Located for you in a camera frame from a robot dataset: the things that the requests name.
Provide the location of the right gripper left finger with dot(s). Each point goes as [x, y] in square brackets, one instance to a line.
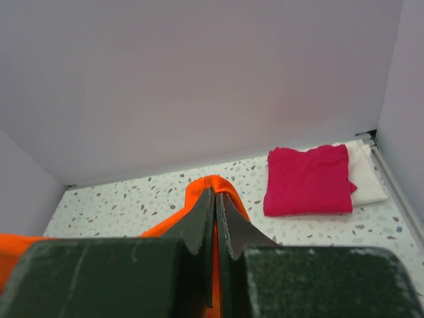
[99, 278]

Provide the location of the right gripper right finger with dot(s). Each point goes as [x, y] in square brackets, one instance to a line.
[261, 278]

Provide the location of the folded magenta t-shirt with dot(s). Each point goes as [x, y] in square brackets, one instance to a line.
[312, 182]

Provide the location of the folded white t-shirt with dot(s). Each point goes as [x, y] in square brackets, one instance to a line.
[362, 174]

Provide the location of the orange t-shirt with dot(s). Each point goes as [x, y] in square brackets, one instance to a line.
[198, 198]

